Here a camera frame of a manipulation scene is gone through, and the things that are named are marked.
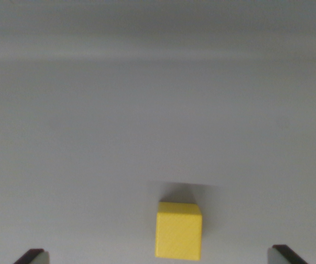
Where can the yellow wooden cube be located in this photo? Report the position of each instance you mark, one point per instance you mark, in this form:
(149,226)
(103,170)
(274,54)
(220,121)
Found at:
(178,233)

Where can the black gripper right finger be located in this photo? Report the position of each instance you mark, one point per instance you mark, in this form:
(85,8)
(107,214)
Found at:
(282,256)

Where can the white plastic tray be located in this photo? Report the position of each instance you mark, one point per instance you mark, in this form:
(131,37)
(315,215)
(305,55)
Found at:
(157,110)

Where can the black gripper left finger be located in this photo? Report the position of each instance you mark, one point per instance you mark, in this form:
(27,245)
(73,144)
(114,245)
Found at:
(32,257)

